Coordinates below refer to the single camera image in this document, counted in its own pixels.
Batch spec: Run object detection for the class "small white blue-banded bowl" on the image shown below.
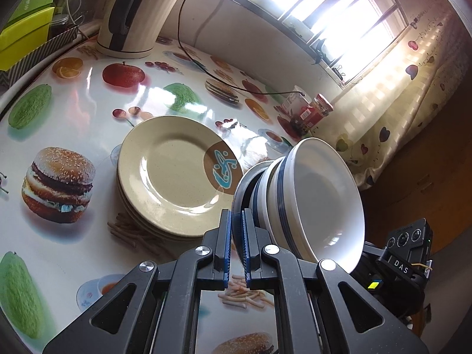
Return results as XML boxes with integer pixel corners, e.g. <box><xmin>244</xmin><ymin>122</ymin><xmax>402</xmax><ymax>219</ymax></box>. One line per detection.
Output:
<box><xmin>266</xmin><ymin>137</ymin><xmax>366</xmax><ymax>271</ymax></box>

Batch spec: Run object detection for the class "olive green box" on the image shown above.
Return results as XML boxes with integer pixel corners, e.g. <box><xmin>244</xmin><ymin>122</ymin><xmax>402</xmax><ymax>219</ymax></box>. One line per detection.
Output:
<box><xmin>9</xmin><ymin>0</ymin><xmax>58</xmax><ymax>26</ymax></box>

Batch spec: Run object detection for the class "black power cable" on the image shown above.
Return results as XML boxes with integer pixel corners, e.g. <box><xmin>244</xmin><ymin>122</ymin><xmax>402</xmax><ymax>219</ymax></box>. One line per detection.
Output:
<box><xmin>177</xmin><ymin>0</ymin><xmax>307</xmax><ymax>94</ymax></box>

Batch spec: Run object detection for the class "bright yellow-green box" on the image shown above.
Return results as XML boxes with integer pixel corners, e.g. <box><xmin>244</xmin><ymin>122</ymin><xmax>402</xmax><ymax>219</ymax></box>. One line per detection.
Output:
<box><xmin>0</xmin><ymin>6</ymin><xmax>56</xmax><ymax>71</ymax></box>

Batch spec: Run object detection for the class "food printed tablecloth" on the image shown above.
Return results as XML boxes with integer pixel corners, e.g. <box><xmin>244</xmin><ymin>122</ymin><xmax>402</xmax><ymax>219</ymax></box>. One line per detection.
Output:
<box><xmin>0</xmin><ymin>39</ymin><xmax>369</xmax><ymax>354</ymax></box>

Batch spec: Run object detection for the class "beige plate with brown rim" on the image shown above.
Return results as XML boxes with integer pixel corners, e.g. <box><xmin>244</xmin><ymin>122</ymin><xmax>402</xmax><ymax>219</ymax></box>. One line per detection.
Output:
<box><xmin>117</xmin><ymin>177</ymin><xmax>211</xmax><ymax>243</ymax></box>

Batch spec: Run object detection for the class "heart printed curtain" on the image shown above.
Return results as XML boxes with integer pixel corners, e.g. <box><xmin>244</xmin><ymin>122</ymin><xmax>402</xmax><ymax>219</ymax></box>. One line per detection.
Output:
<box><xmin>332</xmin><ymin>11</ymin><xmax>461</xmax><ymax>192</ymax></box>

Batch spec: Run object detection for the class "clear glass jar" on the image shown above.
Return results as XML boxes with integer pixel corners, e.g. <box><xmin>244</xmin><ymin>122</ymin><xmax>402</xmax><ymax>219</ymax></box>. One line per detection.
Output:
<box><xmin>48</xmin><ymin>15</ymin><xmax>71</xmax><ymax>39</ymax></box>

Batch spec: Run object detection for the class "red-lidded glass jar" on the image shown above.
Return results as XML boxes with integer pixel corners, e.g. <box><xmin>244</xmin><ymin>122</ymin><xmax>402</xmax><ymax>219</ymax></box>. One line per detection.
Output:
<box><xmin>300</xmin><ymin>93</ymin><xmax>334</xmax><ymax>128</ymax></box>

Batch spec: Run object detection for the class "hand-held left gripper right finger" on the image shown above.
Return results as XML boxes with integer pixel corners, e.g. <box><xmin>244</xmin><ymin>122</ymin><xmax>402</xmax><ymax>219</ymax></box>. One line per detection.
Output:
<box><xmin>241</xmin><ymin>208</ymin><xmax>430</xmax><ymax>354</ymax></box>

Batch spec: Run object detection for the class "barred window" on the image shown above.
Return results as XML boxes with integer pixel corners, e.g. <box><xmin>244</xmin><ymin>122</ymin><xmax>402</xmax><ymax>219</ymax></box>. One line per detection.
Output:
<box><xmin>184</xmin><ymin>0</ymin><xmax>417</xmax><ymax>89</ymax></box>

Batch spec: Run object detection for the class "stainless steel bowl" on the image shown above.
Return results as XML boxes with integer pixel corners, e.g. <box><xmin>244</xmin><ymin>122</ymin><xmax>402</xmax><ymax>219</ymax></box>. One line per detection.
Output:
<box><xmin>232</xmin><ymin>160</ymin><xmax>273</xmax><ymax>266</ymax></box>

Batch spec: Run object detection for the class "large white blue-banded bowl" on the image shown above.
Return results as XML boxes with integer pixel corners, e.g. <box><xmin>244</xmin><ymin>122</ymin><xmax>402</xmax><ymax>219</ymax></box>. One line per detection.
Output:
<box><xmin>250</xmin><ymin>157</ymin><xmax>292</xmax><ymax>251</ymax></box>

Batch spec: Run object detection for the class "white plastic container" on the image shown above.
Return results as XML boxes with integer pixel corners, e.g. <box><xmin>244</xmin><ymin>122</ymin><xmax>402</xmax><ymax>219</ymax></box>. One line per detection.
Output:
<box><xmin>282</xmin><ymin>86</ymin><xmax>312</xmax><ymax>117</ymax></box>

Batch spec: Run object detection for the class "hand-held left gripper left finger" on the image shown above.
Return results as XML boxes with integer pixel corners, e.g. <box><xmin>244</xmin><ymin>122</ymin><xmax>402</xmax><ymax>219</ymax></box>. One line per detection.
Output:
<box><xmin>42</xmin><ymin>208</ymin><xmax>234</xmax><ymax>354</ymax></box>

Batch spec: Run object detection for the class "cream electric kettle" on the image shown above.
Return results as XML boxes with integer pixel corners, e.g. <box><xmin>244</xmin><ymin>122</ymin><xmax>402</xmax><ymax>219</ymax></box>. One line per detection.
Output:
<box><xmin>96</xmin><ymin>0</ymin><xmax>183</xmax><ymax>59</ymax></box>

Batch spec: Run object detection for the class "zigzag patterned storage box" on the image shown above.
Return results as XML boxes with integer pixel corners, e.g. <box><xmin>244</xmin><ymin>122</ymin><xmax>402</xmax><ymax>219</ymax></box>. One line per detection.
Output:
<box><xmin>0</xmin><ymin>25</ymin><xmax>80</xmax><ymax>87</ymax></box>

